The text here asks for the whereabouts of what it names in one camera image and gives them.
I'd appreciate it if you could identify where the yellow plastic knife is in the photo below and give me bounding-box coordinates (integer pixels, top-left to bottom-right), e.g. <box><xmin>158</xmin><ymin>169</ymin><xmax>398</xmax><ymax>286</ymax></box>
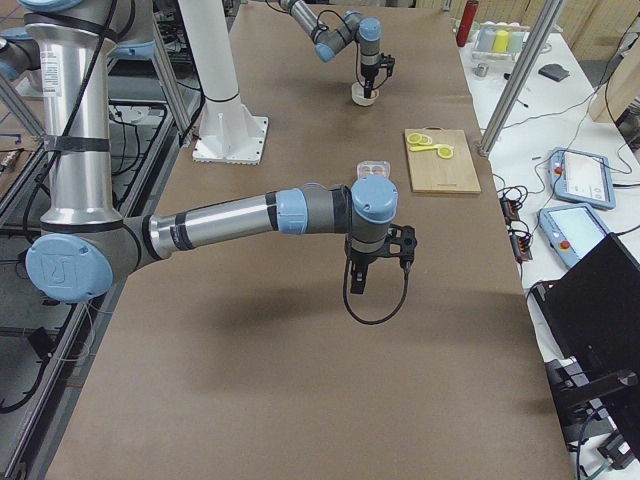
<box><xmin>409</xmin><ymin>144</ymin><xmax>440</xmax><ymax>152</ymax></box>

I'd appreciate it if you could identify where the cup rack tray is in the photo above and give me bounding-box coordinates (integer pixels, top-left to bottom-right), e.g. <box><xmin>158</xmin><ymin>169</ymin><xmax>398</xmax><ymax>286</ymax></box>
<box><xmin>471</xmin><ymin>22</ymin><xmax>530</xmax><ymax>62</ymax></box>

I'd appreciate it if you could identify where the yellow cup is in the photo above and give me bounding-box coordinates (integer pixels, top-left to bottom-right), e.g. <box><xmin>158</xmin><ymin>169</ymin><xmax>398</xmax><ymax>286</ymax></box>
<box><xmin>492</xmin><ymin>29</ymin><xmax>510</xmax><ymax>53</ymax></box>

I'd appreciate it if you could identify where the black monitor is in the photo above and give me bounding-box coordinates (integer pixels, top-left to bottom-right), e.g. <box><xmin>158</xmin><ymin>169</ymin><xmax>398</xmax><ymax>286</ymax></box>
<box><xmin>541</xmin><ymin>233</ymin><xmax>639</xmax><ymax>455</ymax></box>

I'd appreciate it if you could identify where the lemon slice toy top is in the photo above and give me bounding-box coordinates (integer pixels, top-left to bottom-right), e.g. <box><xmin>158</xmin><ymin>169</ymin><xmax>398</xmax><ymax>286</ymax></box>
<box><xmin>406</xmin><ymin>133</ymin><xmax>424</xmax><ymax>145</ymax></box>

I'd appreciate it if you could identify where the small metal cup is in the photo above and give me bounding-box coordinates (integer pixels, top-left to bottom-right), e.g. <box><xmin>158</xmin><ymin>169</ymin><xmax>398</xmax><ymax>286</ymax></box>
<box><xmin>474</xmin><ymin>63</ymin><xmax>489</xmax><ymax>78</ymax></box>

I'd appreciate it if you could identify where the lemon slice toy bottom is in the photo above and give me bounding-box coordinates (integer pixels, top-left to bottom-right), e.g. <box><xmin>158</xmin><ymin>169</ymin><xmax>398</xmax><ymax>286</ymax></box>
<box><xmin>436</xmin><ymin>144</ymin><xmax>454</xmax><ymax>159</ymax></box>

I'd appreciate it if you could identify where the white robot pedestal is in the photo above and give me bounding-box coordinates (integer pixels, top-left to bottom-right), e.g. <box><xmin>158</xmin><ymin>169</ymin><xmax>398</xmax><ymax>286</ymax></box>
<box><xmin>179</xmin><ymin>0</ymin><xmax>268</xmax><ymax>165</ymax></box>

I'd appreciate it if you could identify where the black looped cable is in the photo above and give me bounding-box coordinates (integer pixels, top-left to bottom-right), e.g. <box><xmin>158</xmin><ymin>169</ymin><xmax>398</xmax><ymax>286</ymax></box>
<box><xmin>341</xmin><ymin>234</ymin><xmax>412</xmax><ymax>326</ymax></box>

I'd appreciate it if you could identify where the teach pendant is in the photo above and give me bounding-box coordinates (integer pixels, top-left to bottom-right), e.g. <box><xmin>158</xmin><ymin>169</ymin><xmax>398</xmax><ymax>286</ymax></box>
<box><xmin>548</xmin><ymin>147</ymin><xmax>616</xmax><ymax>210</ymax></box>
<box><xmin>539</xmin><ymin>203</ymin><xmax>610</xmax><ymax>268</ymax></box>

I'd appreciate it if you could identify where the aluminium frame post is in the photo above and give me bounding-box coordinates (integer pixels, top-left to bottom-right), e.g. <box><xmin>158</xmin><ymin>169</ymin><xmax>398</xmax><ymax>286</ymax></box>
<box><xmin>478</xmin><ymin>0</ymin><xmax>566</xmax><ymax>157</ymax></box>

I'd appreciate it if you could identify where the clear plastic egg carton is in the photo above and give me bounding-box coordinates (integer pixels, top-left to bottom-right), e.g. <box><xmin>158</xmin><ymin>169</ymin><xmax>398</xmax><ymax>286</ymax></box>
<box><xmin>356</xmin><ymin>160</ymin><xmax>391</xmax><ymax>179</ymax></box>

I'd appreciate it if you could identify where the lower teach pendant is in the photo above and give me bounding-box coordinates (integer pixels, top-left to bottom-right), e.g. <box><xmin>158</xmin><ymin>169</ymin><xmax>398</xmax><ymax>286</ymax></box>
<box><xmin>539</xmin><ymin>203</ymin><xmax>610</xmax><ymax>268</ymax></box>

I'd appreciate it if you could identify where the red bottle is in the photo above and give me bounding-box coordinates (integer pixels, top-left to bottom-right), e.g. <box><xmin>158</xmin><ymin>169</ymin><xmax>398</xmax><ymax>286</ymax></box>
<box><xmin>456</xmin><ymin>0</ymin><xmax>479</xmax><ymax>47</ymax></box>

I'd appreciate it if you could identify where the upper teach pendant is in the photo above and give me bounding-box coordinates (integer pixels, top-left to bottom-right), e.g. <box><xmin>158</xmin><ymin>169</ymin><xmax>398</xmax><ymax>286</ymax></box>
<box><xmin>548</xmin><ymin>147</ymin><xmax>616</xmax><ymax>210</ymax></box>

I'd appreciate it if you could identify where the dark grey pad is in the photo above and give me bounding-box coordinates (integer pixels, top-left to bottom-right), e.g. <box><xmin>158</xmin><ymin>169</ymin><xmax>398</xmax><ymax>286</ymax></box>
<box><xmin>538</xmin><ymin>64</ymin><xmax>570</xmax><ymax>82</ymax></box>

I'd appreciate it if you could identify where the bamboo cutting board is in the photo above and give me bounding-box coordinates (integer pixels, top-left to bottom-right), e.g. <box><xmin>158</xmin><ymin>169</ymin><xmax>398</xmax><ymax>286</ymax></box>
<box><xmin>404</xmin><ymin>129</ymin><xmax>481</xmax><ymax>194</ymax></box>

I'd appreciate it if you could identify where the black power strip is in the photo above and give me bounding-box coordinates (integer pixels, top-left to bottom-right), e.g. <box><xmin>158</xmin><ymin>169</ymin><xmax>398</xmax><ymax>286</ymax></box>
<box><xmin>499</xmin><ymin>196</ymin><xmax>533</xmax><ymax>264</ymax></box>

